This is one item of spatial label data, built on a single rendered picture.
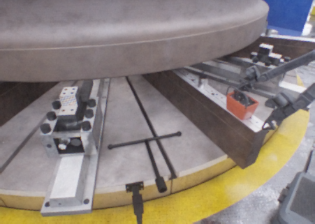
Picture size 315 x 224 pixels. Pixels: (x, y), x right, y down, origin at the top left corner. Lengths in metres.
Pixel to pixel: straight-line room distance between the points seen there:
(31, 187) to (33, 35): 1.09
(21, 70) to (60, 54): 0.35
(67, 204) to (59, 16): 1.27
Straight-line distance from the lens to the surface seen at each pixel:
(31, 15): 1.85
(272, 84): 2.65
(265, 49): 2.67
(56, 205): 1.57
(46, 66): 1.78
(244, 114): 1.58
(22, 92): 2.62
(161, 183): 1.56
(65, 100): 1.65
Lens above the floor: 1.63
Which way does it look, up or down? 35 degrees down
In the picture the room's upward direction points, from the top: straight up
